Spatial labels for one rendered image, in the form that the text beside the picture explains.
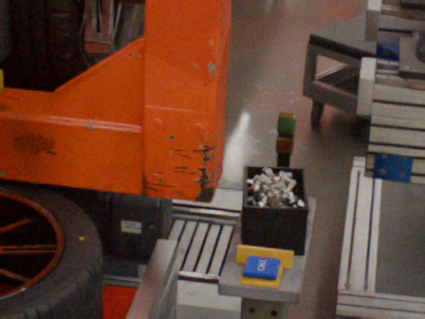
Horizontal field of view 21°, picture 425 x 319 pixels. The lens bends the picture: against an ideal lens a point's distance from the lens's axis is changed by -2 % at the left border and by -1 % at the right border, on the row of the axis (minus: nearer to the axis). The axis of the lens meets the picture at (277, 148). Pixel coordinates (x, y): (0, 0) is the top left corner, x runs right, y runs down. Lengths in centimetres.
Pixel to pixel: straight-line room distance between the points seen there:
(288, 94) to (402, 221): 140
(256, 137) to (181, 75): 170
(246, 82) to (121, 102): 210
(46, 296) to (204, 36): 62
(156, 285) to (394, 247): 81
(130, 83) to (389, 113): 59
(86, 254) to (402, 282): 90
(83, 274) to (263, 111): 211
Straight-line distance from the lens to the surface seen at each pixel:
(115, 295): 273
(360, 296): 287
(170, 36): 245
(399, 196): 338
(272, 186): 257
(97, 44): 280
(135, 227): 288
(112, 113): 257
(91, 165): 261
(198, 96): 248
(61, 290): 231
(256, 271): 244
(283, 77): 469
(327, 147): 412
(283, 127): 269
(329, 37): 416
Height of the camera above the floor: 174
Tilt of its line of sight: 25 degrees down
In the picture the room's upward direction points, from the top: 4 degrees clockwise
